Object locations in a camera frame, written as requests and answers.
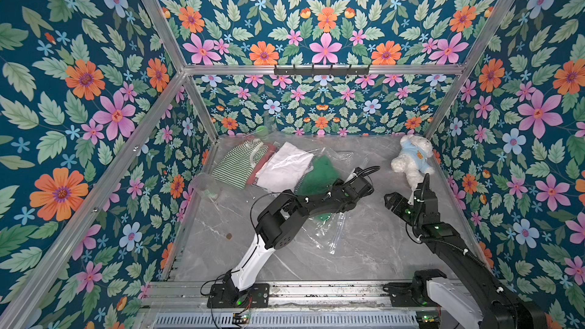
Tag aluminium front rail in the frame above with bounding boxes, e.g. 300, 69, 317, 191
139, 279, 517, 311

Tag green t-shirt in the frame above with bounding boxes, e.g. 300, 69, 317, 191
295, 155, 340, 196

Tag clear plastic vacuum bag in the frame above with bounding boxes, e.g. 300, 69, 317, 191
189, 129, 370, 253

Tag white teddy bear blue shirt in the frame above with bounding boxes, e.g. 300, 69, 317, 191
391, 134, 435, 190

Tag white slotted cable duct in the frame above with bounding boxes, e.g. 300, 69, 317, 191
153, 312, 419, 328

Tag green white striped garment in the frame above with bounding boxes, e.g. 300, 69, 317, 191
212, 140, 268, 189

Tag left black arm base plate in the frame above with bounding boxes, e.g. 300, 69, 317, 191
207, 283, 271, 309

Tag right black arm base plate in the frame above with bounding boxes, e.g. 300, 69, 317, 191
382, 283, 440, 308

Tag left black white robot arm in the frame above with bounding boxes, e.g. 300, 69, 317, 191
222, 166, 380, 294

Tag red garment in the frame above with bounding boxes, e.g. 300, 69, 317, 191
246, 143, 277, 185

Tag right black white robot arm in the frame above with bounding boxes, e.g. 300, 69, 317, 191
384, 175, 548, 328

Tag black wall hook rail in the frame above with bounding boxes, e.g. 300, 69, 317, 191
273, 65, 370, 77

